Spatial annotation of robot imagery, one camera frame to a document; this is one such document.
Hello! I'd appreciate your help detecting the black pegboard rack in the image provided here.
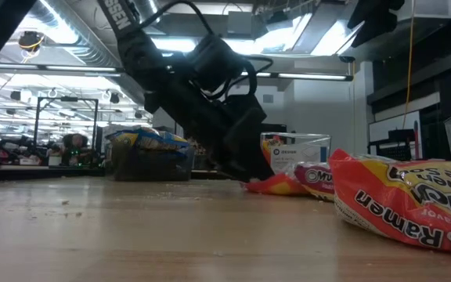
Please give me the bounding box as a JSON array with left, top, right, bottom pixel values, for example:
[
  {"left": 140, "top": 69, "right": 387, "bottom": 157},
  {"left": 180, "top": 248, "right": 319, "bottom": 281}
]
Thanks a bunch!
[{"left": 368, "top": 128, "right": 417, "bottom": 161}]

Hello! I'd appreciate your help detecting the round ceiling cable reel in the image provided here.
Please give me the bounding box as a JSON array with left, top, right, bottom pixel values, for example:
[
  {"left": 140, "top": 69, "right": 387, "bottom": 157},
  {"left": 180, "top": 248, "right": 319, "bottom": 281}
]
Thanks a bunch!
[{"left": 17, "top": 30, "right": 45, "bottom": 52}]

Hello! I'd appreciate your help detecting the black aluminium table frame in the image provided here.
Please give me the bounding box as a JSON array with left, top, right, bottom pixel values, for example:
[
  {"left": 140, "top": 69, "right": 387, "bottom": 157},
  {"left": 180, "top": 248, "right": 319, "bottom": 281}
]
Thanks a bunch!
[{"left": 0, "top": 164, "right": 230, "bottom": 184}]

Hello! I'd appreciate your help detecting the person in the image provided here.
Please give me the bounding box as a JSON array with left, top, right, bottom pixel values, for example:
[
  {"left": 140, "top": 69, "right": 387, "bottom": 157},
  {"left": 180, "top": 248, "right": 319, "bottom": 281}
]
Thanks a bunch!
[{"left": 63, "top": 132, "right": 90, "bottom": 165}]

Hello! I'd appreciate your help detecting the clear plastic bin with label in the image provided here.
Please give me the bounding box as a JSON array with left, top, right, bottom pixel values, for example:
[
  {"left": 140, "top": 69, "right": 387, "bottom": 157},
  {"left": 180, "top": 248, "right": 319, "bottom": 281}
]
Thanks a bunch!
[{"left": 259, "top": 132, "right": 332, "bottom": 175}]

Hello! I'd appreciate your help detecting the yellow hanging cable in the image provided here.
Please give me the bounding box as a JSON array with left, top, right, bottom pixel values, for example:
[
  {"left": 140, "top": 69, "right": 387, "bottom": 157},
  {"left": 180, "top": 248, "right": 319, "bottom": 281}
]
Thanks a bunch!
[{"left": 403, "top": 0, "right": 415, "bottom": 130}]

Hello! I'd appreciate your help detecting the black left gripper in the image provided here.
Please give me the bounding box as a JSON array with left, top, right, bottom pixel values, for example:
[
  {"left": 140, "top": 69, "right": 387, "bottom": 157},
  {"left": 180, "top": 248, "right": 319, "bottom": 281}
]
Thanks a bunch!
[{"left": 143, "top": 72, "right": 276, "bottom": 183}]

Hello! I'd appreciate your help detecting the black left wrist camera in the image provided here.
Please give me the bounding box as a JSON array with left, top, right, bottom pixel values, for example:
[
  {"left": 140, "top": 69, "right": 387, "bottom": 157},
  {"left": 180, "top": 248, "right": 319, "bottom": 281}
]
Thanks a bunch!
[{"left": 188, "top": 33, "right": 247, "bottom": 93}]

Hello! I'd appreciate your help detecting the red Maruchan ramen pack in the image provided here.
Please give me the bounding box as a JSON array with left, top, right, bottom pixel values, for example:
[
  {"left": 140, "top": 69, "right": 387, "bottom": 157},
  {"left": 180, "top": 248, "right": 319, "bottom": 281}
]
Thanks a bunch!
[{"left": 293, "top": 161, "right": 337, "bottom": 203}]

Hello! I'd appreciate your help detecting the whiteboard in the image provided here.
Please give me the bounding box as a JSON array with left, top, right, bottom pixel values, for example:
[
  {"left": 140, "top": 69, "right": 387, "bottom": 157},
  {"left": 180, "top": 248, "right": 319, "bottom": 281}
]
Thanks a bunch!
[{"left": 368, "top": 110, "right": 422, "bottom": 157}]

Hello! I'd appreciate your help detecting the dark smoked plastic bin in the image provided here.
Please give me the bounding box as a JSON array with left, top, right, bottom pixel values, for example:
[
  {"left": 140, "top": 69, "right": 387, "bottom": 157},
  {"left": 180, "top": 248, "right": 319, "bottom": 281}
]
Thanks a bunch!
[{"left": 110, "top": 143, "right": 196, "bottom": 183}]

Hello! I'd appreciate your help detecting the black monitor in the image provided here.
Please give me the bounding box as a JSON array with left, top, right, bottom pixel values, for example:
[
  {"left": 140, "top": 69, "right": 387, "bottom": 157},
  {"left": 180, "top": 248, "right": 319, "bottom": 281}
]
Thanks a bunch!
[{"left": 260, "top": 122, "right": 288, "bottom": 134}]

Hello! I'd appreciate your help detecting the black metal rig frame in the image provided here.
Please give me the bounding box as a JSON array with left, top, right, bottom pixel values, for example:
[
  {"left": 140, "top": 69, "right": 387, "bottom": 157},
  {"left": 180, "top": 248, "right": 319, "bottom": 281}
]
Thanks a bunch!
[{"left": 33, "top": 96, "right": 99, "bottom": 152}]

